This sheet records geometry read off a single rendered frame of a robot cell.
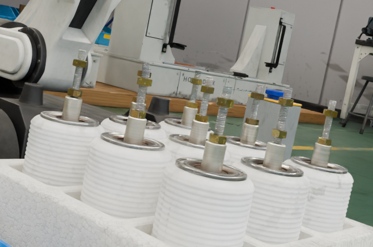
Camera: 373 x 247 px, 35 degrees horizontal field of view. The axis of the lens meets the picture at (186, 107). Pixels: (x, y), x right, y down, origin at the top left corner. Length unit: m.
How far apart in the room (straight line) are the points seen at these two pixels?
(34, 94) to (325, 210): 0.61
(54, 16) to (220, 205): 0.87
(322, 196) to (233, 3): 6.54
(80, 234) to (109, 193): 0.05
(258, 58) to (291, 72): 2.18
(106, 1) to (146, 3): 2.10
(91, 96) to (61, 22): 1.77
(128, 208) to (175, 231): 0.09
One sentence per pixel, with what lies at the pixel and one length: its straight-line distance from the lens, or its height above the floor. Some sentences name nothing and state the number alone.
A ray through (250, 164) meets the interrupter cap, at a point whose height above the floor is 0.25.
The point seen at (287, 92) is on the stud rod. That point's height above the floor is 0.34.
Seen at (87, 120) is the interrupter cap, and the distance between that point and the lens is 0.79.
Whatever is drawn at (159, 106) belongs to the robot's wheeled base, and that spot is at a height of 0.23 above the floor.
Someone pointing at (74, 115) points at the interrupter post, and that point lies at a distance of 0.77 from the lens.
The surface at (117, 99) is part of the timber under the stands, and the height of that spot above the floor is 0.04.
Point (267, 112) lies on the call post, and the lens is 1.02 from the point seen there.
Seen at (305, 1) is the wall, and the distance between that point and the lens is 6.70.
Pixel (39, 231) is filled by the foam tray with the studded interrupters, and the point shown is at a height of 0.14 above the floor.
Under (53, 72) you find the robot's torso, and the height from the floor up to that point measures 0.26.
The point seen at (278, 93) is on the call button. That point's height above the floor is 0.33.
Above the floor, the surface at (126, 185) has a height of 0.21.
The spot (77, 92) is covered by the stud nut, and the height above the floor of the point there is 0.29.
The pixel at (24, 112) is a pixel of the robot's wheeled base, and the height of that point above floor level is 0.20.
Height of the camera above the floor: 0.37
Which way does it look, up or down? 5 degrees down
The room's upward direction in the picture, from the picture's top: 11 degrees clockwise
